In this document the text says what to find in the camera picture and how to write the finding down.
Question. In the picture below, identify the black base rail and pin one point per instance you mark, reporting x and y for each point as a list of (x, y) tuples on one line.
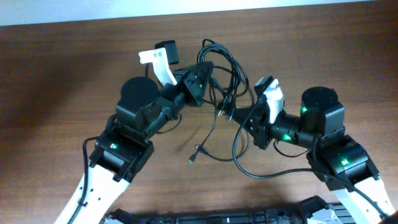
[(310, 210)]

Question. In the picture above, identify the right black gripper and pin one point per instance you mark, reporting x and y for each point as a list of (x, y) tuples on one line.
[(258, 124)]

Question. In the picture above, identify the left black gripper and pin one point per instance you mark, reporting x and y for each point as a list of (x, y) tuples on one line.
[(190, 86)]

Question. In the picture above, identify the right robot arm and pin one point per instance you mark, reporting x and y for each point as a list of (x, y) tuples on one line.
[(334, 157)]

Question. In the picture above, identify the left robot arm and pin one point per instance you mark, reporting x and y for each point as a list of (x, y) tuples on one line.
[(124, 146)]

